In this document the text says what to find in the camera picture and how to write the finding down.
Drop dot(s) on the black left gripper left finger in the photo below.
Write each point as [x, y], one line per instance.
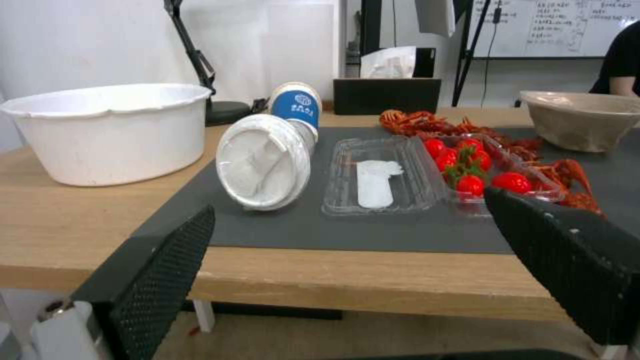
[150, 285]

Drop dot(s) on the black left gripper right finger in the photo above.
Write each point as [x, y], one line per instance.
[575, 255]

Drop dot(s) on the clear plastic takeout box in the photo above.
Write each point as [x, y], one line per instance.
[380, 176]

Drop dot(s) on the black tissue box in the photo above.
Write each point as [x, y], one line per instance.
[387, 95]

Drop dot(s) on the white table leg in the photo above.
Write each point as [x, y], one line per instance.
[204, 315]

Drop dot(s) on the red cherry tomato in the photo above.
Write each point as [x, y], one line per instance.
[470, 184]
[446, 161]
[470, 144]
[483, 159]
[511, 182]
[434, 147]

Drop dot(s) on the brown paper bowl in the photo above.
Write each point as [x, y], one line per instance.
[580, 120]

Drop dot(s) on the dark grey table mat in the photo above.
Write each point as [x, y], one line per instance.
[280, 228]

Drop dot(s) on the white plastic basin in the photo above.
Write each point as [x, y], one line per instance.
[110, 142]

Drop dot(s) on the white lidded paper cup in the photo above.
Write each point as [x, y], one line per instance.
[262, 165]

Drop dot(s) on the black desk lamp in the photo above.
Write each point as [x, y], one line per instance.
[222, 110]

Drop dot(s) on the person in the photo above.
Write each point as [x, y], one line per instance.
[620, 63]

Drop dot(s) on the black tripod stand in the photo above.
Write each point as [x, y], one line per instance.
[467, 52]

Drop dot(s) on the whiteboard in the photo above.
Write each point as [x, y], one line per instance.
[550, 26]

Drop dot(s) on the blue white paper cup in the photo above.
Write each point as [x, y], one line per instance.
[296, 107]

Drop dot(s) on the white tissue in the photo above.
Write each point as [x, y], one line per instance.
[390, 63]

